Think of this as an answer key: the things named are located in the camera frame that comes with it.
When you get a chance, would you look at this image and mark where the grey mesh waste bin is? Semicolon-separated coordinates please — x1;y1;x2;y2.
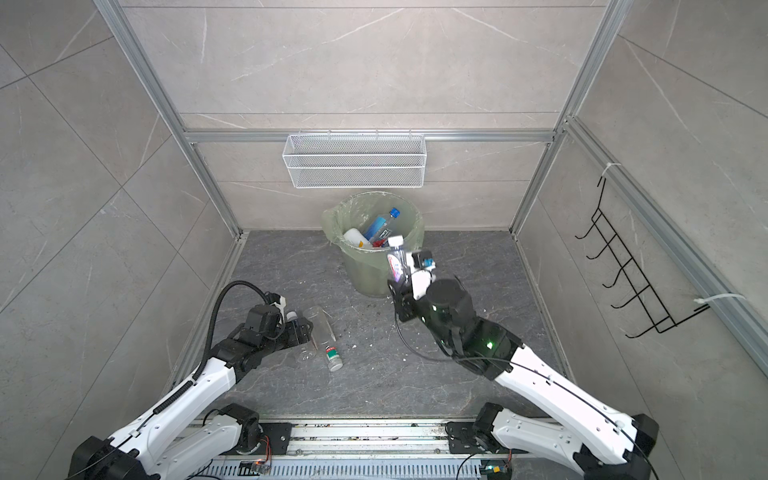
342;250;392;298

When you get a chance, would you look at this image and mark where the white wire mesh shelf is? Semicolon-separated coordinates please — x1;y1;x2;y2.
282;133;427;189

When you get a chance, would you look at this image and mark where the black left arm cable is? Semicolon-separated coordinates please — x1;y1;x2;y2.
191;280;278;379

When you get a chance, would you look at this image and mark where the black wire hook rack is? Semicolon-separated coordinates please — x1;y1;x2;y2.
574;177;711;339

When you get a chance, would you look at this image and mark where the purple Ganten water bottle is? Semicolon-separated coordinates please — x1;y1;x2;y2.
387;235;408;283

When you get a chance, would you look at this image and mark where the clear plastic cup bottle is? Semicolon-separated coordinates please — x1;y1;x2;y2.
304;306;337;353

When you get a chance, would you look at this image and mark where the clear bottle blue cap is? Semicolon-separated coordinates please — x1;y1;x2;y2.
363;208;400;246

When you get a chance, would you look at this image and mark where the green plastic bin liner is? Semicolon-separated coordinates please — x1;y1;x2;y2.
321;190;425;271

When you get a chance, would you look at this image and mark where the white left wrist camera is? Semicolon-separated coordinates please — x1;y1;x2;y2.
266;292;287;319

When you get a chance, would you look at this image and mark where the clear bottle yellow label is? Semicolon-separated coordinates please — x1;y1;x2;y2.
343;228;372;248

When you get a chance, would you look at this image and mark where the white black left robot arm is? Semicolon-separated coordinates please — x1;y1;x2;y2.
67;305;313;479

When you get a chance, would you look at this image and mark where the aluminium frame rail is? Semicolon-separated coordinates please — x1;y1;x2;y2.
94;0;243;239

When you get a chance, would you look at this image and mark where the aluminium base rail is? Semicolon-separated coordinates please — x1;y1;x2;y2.
113;416;607;480

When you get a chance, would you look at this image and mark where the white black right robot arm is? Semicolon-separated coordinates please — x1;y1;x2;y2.
388;279;659;479

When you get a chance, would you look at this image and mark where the small bottle green red label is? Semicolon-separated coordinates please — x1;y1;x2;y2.
325;346;343;372

